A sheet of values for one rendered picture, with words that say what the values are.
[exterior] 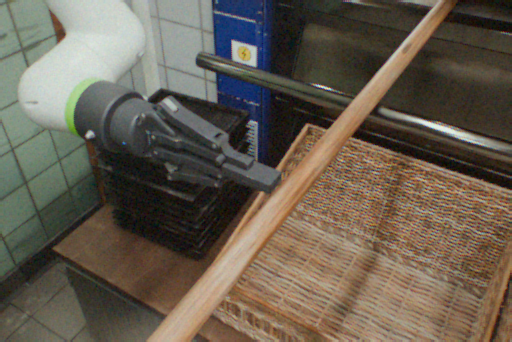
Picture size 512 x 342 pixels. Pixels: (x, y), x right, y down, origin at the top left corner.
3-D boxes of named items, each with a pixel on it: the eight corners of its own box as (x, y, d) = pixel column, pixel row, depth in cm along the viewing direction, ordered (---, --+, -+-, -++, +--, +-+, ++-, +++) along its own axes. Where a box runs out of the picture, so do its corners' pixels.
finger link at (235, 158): (220, 151, 62) (219, 132, 60) (253, 165, 60) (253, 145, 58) (213, 158, 61) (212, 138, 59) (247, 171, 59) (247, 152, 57)
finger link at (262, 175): (234, 157, 62) (234, 152, 61) (282, 176, 59) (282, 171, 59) (221, 170, 60) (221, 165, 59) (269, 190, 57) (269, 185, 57)
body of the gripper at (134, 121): (142, 85, 68) (195, 104, 64) (150, 134, 73) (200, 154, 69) (103, 110, 63) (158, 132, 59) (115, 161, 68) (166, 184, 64)
